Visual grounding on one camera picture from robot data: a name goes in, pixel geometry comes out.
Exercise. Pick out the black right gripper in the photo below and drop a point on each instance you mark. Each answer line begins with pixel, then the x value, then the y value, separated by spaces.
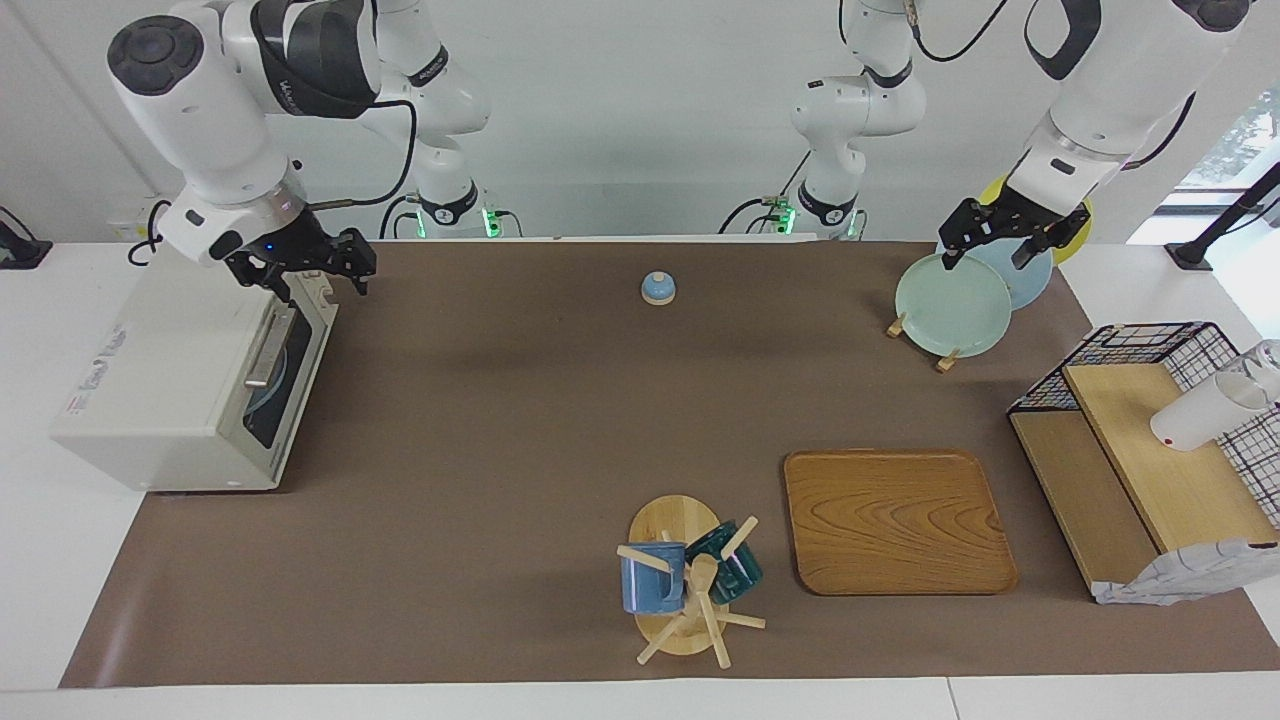
pixel 300 245

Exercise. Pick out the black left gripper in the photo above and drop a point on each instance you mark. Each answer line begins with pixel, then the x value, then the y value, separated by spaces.
pixel 1000 215

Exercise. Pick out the light blue round plate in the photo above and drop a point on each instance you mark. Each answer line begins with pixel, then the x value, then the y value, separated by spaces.
pixel 272 385

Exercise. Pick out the beige toaster oven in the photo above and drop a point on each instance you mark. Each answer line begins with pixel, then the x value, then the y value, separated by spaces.
pixel 160 380

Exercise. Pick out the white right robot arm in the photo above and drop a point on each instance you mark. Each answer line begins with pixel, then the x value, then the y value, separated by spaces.
pixel 200 120

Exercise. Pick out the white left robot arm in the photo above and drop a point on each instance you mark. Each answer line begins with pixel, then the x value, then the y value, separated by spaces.
pixel 1100 80

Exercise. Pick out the light blue racked plate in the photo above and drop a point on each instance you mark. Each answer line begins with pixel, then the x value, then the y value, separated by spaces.
pixel 1030 285

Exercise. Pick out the pale green plate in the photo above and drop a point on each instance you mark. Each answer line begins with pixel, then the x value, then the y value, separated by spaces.
pixel 950 305

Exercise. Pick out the yellow plate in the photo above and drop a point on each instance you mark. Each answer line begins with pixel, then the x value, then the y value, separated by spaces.
pixel 1068 246

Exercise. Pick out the wooden plate rack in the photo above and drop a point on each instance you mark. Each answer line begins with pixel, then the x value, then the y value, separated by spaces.
pixel 945 362

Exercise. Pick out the brown table mat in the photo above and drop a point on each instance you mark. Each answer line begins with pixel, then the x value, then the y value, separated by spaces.
pixel 520 420

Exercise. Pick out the white cup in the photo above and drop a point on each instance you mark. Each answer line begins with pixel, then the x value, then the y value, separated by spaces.
pixel 1195 420

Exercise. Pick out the two-tier wooden shelf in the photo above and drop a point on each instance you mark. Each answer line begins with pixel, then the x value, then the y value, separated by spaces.
pixel 1150 470

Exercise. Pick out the rectangular wooden tray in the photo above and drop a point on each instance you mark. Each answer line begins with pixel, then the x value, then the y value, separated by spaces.
pixel 895 525

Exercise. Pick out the clear glass cup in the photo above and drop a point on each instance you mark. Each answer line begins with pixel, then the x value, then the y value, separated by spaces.
pixel 1265 365

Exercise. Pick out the black clamp base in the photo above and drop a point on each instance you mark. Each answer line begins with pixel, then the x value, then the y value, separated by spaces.
pixel 20 250

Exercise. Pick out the white grey cloth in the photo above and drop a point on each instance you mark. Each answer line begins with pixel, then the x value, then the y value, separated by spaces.
pixel 1180 578

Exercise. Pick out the dark green mug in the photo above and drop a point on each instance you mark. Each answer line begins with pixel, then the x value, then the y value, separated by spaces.
pixel 725 570

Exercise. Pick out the wooden mug tree stand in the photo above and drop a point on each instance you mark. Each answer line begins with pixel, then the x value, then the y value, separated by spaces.
pixel 665 520

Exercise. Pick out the blue mug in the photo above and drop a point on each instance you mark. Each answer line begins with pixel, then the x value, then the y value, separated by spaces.
pixel 650 585

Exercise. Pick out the white wall socket box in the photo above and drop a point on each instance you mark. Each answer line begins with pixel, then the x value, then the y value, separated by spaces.
pixel 130 222

